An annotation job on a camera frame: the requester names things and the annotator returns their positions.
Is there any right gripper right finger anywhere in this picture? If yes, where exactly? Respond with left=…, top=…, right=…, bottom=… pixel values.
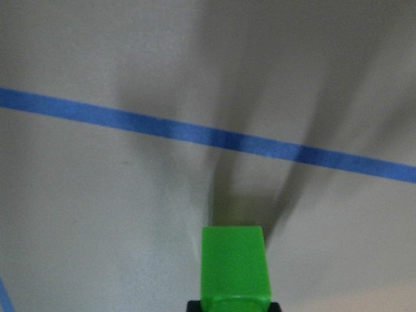
left=268, top=302, right=281, bottom=312

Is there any green toy block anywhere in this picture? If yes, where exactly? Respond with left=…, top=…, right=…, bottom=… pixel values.
left=201, top=226, right=272, bottom=311

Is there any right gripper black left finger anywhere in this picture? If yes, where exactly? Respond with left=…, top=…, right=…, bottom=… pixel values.
left=187, top=300, right=201, bottom=312

